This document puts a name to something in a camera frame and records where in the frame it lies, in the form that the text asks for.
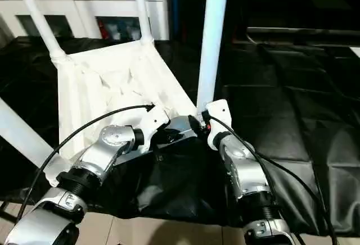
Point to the white plastic table top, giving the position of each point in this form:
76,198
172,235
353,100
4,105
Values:
107,87

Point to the white plastic table leg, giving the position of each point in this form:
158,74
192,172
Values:
39,17
143,9
212,37
22,135

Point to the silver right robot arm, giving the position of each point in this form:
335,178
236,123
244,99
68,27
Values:
247,172

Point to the black plastic table mat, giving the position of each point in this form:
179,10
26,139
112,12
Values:
292,104

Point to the black flat bar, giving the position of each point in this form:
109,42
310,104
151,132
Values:
304,31

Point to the white glass-door cabinet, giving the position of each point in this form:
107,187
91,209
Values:
73,3

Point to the black metal stand leg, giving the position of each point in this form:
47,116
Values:
7,211

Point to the white flat board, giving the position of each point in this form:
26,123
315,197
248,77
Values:
356,51

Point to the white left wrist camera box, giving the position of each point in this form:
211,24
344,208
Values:
153,120

